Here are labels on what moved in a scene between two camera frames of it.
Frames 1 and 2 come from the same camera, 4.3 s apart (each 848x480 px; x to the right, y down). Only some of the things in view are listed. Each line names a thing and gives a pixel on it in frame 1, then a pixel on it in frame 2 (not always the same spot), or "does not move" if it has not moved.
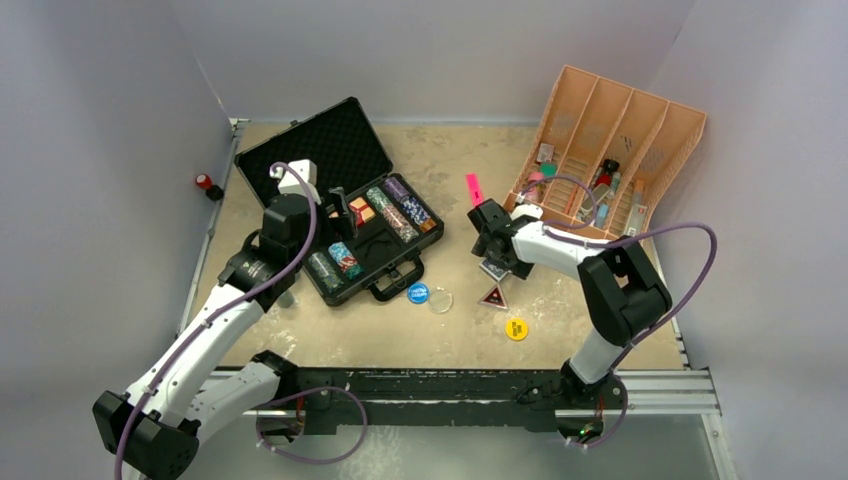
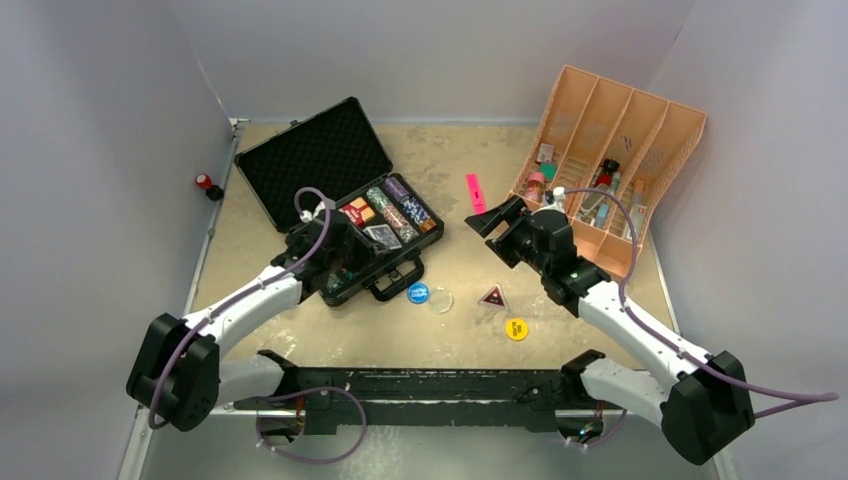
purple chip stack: x=395 y=188 does not move
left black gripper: x=342 y=223 → x=368 y=249
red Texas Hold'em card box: x=361 y=210 does not move
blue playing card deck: x=494 y=270 → x=385 y=236
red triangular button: x=493 y=297 does not move
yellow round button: x=516 y=329 does not move
